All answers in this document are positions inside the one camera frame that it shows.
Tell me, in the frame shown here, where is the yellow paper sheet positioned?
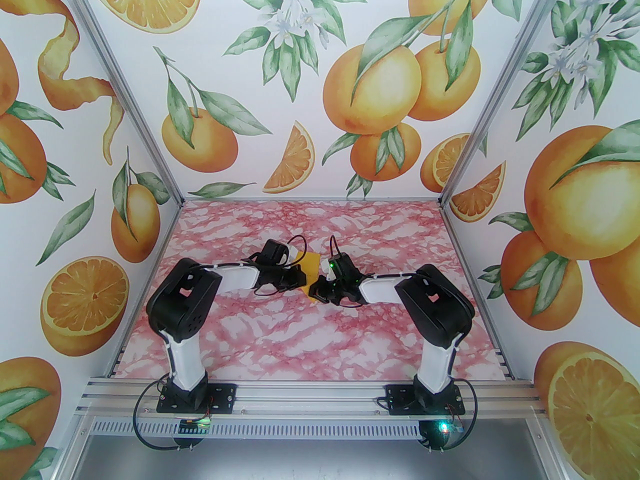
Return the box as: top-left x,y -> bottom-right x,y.
292,250 -> 323,301

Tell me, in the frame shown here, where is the perforated metal strip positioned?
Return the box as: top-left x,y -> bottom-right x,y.
92,417 -> 426,440

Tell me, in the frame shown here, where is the grey metal panel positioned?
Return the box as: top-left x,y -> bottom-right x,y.
57,433 -> 566,480

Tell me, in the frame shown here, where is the black controller with green light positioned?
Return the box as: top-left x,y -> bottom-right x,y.
419,418 -> 465,453

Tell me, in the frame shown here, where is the aluminium mounting rail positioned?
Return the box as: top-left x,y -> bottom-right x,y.
75,375 -> 551,425

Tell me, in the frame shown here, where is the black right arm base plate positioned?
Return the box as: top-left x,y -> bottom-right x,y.
386,384 -> 466,415

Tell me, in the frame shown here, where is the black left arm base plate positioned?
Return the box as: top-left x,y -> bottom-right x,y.
156,383 -> 237,414

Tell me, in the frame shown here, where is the aluminium side rail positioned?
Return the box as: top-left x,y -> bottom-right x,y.
440,203 -> 516,381

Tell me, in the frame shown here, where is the black right base cable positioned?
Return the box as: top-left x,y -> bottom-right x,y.
372,380 -> 482,454

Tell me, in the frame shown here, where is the black base cable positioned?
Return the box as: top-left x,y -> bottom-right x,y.
372,380 -> 482,454
131,377 -> 213,453

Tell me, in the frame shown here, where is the black left base cable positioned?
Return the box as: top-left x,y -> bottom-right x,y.
131,377 -> 213,453

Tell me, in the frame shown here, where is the aluminium corner post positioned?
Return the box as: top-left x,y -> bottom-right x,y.
439,0 -> 576,208
59,0 -> 185,208

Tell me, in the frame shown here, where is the aluminium frame bar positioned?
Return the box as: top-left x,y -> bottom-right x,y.
532,410 -> 581,480
47,408 -> 96,480

